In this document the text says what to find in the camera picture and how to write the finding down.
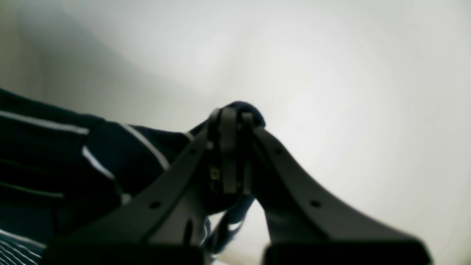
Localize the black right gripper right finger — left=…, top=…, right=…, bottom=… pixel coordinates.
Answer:
left=241, top=112, right=432, bottom=265

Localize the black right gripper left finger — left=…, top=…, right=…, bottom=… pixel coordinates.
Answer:
left=41, top=107, right=238, bottom=265

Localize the navy white striped t-shirt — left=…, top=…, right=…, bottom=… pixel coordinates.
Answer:
left=0, top=88, right=265, bottom=265

